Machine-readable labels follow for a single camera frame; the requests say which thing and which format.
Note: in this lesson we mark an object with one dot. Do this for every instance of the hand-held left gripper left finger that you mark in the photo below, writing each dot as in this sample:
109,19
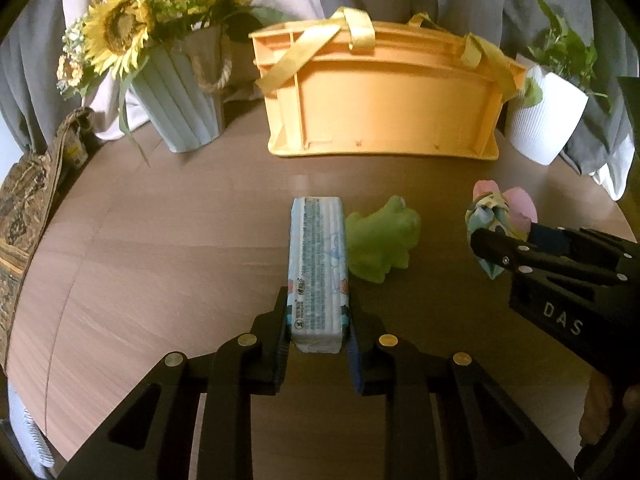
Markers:
277,355

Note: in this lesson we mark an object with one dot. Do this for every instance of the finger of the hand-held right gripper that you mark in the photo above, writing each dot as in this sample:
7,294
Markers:
500,250
560,240

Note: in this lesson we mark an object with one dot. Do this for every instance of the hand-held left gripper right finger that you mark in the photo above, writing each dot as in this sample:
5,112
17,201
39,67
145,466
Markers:
356,367

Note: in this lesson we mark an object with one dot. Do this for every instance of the pink and teal plush toy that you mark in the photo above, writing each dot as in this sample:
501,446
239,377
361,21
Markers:
487,210

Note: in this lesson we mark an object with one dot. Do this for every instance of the pale blue tissue pack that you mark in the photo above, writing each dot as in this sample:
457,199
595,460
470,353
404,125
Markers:
317,265

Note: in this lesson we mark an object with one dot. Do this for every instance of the yellow plastic crate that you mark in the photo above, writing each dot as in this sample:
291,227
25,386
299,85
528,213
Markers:
390,105

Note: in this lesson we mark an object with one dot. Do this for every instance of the person's right hand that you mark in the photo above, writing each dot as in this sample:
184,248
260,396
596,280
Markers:
597,410

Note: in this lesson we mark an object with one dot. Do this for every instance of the white sheer curtain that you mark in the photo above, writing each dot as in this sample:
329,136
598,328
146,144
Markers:
617,170

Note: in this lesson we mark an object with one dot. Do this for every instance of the green frog plush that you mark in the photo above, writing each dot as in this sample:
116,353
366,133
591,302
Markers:
382,240

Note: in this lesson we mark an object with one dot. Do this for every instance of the white ribbed plant pot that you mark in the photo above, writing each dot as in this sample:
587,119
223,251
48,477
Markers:
547,115

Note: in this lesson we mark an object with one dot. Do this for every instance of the green leafy houseplant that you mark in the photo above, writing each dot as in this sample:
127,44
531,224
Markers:
570,45

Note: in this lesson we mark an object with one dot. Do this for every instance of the white ribbed cloth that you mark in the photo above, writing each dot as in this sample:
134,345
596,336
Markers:
30,435

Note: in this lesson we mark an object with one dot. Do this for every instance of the pale green ribbed vase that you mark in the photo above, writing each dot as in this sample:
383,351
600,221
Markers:
180,105

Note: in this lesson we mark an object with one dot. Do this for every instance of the brown patterned woven cloth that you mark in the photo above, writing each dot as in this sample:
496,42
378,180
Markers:
25,210

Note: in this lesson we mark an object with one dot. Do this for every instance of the artificial sunflower bouquet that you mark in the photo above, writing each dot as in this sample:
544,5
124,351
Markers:
120,25

